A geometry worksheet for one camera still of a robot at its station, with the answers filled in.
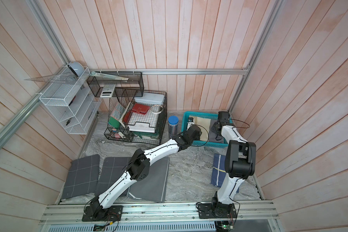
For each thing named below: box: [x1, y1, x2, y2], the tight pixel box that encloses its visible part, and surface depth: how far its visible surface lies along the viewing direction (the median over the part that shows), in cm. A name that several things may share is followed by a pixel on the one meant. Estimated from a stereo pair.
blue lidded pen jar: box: [167, 115, 180, 139], surface depth 92 cm
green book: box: [108, 116, 121, 130], surface depth 105 cm
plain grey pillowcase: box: [127, 156, 170, 203], surface depth 81 cm
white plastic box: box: [133, 92, 165, 105], surface depth 98 cm
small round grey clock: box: [67, 61, 85, 77], surface depth 85 cm
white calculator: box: [100, 84, 116, 98], surface depth 100 cm
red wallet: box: [131, 102, 150, 116], surface depth 93 cm
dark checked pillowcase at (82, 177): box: [61, 154, 101, 200], surface depth 87 cm
